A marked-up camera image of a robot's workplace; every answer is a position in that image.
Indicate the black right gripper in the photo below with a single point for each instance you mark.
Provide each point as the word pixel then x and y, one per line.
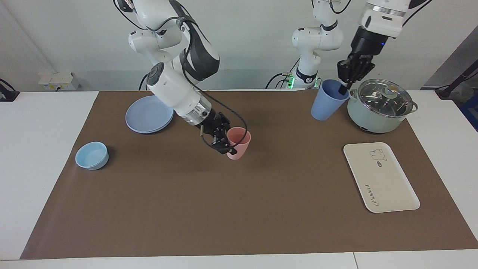
pixel 213 125

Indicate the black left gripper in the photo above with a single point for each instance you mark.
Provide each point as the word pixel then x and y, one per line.
pixel 366 45

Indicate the pink plastic cup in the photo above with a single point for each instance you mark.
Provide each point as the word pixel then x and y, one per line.
pixel 241 145

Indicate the blue plastic cup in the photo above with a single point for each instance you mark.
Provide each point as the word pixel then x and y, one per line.
pixel 323 106

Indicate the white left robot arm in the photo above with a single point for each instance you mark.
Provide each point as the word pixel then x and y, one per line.
pixel 317 39

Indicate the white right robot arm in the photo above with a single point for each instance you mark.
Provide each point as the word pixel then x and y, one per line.
pixel 171 86

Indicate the cream rectangular tray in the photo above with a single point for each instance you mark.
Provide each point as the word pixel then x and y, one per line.
pixel 379 179

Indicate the glass pot lid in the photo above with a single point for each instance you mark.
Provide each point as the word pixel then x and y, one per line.
pixel 384 99

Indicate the pale green cooking pot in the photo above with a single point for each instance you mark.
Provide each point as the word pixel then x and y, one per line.
pixel 373 123

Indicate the brown table mat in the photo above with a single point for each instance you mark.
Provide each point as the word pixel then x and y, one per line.
pixel 242 194

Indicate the blue round plate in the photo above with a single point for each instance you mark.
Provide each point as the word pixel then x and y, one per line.
pixel 143 116

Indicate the black stand base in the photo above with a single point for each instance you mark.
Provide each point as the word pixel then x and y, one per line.
pixel 453 86

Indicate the blue box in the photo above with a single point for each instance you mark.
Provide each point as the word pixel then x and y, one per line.
pixel 471 112

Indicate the light blue bowl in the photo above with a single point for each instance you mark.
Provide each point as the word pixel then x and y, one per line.
pixel 91 156

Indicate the white power strip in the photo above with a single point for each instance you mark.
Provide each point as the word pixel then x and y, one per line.
pixel 58 81

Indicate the black table clamp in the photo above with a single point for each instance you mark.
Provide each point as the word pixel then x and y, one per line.
pixel 7 93

